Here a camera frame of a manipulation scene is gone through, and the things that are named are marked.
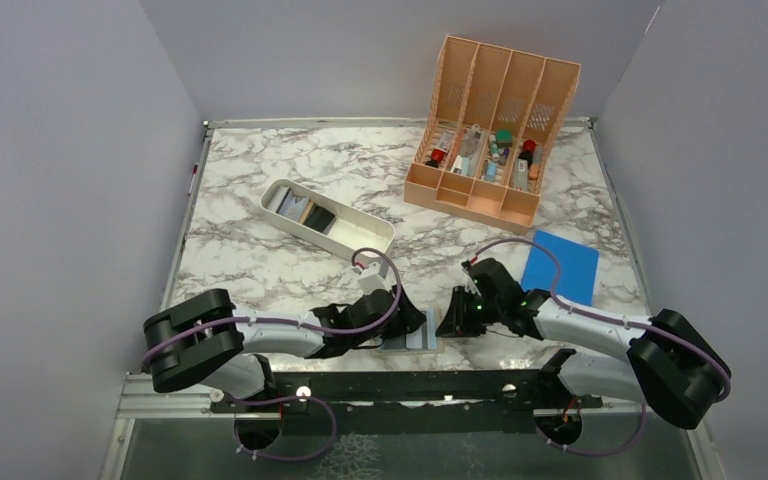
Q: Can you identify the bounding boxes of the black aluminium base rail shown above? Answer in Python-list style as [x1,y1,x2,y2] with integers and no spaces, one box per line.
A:
[116,368,664,439]

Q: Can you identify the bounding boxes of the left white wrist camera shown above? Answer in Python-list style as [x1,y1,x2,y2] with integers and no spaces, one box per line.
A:
[353,262,392,295]

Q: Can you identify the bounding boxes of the peach plastic desk organizer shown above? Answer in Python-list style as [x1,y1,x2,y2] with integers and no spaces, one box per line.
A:
[403,36,581,233]

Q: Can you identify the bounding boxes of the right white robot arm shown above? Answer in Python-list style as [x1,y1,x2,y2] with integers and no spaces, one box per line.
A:
[436,258,731,430]

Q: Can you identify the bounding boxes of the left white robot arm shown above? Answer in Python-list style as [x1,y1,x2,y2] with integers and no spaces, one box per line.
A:
[142,286,427,411]

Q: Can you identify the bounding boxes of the thin white credit card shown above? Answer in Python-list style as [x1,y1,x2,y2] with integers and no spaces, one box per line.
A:
[424,308,438,341]

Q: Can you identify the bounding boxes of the red capped bottle right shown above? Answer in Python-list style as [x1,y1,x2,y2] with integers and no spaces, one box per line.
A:
[518,140,537,168]

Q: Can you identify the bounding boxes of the green capped bottle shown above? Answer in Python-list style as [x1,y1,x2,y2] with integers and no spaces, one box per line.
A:
[495,129,514,148]

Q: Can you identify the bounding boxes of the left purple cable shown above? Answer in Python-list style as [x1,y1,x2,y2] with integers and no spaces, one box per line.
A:
[140,247,404,464]

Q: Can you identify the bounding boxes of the purple cable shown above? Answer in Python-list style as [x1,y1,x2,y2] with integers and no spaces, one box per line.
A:
[140,247,404,464]
[463,238,733,458]

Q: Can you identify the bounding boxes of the orange marker pen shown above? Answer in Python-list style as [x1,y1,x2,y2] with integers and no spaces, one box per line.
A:
[528,145,543,180]

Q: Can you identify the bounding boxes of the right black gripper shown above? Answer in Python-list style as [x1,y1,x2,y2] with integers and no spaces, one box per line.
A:
[436,285,504,337]

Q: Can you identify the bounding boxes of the red capped black bottle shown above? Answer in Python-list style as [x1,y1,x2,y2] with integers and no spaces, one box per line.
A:
[424,148,448,168]

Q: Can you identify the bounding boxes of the blue flat board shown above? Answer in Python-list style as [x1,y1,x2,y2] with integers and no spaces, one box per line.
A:
[521,229,601,307]

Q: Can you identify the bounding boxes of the stack of cards in tray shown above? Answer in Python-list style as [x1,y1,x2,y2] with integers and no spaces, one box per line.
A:
[267,186,336,234]

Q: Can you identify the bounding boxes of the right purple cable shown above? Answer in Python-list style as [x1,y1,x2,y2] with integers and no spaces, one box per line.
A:
[463,238,733,458]

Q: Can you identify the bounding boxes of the white oblong plastic tray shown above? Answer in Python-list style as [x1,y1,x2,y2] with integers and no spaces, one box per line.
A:
[259,179,395,260]

